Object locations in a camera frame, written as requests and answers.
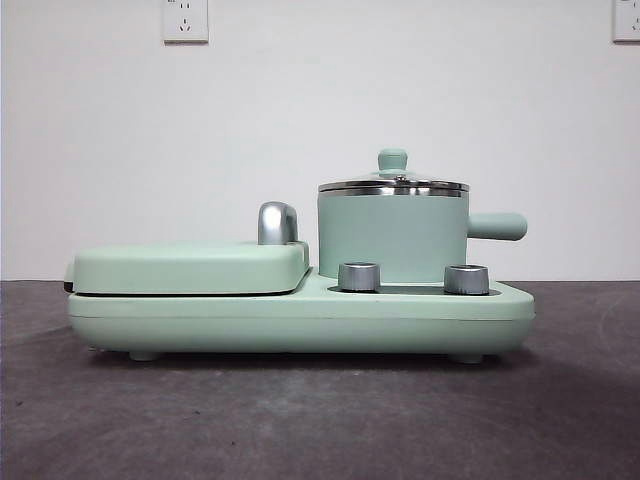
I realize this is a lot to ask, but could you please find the mint green steamer pot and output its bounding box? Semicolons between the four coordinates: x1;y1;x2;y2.
315;185;528;282

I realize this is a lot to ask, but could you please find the mint green breakfast maker base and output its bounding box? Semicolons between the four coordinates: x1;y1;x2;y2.
66;264;538;363

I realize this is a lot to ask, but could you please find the silver control knob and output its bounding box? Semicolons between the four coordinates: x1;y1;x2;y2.
337;260;380;292
442;263;490;295

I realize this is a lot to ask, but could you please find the glass lid with green knob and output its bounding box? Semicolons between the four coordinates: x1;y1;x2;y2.
317;147;469;194

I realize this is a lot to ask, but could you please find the green griddle cover chrome handle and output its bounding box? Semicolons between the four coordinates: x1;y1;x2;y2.
64;200;311;296

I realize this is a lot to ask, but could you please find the white wall socket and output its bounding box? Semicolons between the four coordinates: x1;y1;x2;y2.
162;0;210;44
612;0;640;43

